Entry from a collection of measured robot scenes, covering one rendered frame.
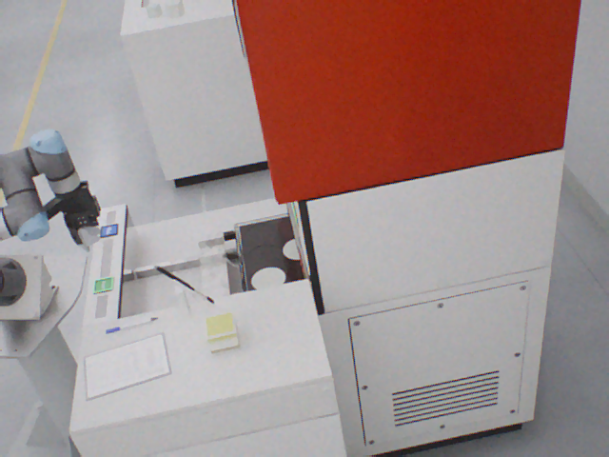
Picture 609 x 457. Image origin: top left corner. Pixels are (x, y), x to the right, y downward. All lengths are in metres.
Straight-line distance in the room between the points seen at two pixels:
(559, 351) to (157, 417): 1.80
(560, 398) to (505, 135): 1.34
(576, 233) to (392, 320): 1.67
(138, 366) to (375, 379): 0.80
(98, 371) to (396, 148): 0.92
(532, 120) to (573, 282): 1.60
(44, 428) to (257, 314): 1.34
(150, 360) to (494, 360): 1.12
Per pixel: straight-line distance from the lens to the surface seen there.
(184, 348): 1.80
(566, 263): 3.39
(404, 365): 2.23
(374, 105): 1.63
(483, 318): 2.18
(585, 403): 2.86
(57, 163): 1.80
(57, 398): 2.59
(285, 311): 1.81
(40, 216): 1.76
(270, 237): 2.16
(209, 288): 2.06
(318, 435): 1.82
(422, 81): 1.64
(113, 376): 1.80
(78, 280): 2.37
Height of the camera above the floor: 2.23
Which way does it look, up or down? 39 degrees down
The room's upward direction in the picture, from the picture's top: 10 degrees counter-clockwise
